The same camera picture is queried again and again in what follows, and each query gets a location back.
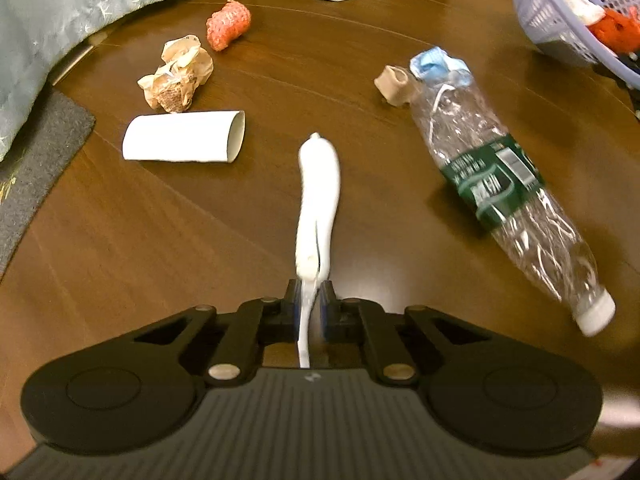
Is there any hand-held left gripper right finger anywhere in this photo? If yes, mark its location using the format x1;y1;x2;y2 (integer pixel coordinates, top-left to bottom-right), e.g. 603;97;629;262
320;280;493;386

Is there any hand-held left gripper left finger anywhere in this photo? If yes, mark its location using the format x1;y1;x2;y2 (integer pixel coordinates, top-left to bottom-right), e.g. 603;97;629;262
132;280;301;387

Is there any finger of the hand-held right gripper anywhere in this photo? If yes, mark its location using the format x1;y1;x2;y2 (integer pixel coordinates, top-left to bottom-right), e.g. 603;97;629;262
595;51;640;91

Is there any red plastic bag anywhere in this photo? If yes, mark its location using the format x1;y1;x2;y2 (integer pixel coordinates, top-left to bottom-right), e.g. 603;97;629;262
590;6;640;56

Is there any white tissue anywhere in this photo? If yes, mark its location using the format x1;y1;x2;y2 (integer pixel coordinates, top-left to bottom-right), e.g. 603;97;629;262
562;0;606;23

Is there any lavender plastic mesh basket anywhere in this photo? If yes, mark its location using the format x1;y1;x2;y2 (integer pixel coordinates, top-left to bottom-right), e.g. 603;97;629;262
512;0;640;91

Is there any white brush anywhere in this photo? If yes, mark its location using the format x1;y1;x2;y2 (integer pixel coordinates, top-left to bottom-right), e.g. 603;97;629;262
295;132;343;368

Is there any crushed clear plastic bottle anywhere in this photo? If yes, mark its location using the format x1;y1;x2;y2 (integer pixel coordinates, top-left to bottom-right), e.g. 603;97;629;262
410;80;616;337

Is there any blue face mask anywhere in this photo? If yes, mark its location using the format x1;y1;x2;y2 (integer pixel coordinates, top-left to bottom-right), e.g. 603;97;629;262
410;46;474;88

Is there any white cardboard tube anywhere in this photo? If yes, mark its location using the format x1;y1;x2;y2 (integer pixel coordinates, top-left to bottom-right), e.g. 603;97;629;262
122;110;247;164

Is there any brown paper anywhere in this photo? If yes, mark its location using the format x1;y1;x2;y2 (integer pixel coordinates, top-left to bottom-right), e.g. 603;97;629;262
137;35;214;113

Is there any small beige rubber piece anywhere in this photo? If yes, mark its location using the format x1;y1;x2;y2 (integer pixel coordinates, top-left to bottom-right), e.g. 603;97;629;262
375;65;421;107

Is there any orange foam fruit net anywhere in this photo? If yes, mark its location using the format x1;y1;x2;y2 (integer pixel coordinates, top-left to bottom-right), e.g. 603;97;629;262
206;0;251;52

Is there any grey door mat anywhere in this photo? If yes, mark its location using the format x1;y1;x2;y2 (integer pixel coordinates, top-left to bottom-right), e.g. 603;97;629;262
0;87;96;281

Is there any light blue star curtain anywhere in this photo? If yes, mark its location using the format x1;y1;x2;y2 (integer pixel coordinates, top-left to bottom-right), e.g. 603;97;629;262
0;0;201;161

